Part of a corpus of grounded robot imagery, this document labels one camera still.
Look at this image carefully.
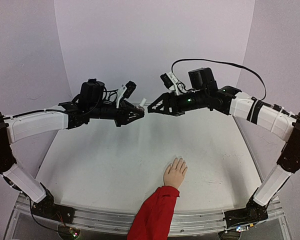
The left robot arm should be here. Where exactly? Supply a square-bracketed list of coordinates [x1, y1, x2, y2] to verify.
[0, 78, 146, 219]

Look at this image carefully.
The right black camera cable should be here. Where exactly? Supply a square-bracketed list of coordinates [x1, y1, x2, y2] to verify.
[171, 58, 268, 101]

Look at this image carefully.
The left black cable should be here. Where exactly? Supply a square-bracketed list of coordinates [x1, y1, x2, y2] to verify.
[0, 84, 121, 126]

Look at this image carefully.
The red sleeve forearm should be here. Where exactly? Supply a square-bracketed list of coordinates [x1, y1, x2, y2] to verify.
[127, 186, 180, 240]

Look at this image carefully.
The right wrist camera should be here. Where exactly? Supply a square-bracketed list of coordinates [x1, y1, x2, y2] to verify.
[160, 71, 186, 96]

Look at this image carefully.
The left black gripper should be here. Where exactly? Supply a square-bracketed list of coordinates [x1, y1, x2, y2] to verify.
[89, 99, 146, 128]

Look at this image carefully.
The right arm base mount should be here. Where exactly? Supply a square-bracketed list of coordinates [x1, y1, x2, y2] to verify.
[223, 197, 270, 230]

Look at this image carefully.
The glitter nail polish bottle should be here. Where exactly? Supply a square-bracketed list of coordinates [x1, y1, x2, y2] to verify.
[136, 105, 145, 112]

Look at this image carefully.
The white nail polish cap brush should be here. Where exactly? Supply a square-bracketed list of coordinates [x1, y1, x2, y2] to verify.
[139, 98, 147, 107]

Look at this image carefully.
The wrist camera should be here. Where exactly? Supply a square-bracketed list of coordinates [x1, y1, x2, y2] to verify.
[160, 71, 186, 96]
[116, 81, 137, 109]

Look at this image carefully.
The aluminium table frame rail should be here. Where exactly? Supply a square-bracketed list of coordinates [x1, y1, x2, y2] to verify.
[4, 101, 291, 240]

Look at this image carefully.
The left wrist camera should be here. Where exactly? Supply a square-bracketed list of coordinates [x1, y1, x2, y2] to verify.
[116, 81, 137, 109]

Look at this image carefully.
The mannequin hand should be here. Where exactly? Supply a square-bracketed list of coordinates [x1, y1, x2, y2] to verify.
[163, 157, 188, 189]

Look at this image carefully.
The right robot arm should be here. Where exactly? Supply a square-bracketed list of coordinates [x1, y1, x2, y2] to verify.
[147, 67, 300, 207]

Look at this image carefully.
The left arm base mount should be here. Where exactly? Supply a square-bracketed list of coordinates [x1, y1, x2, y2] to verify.
[31, 183, 75, 224]

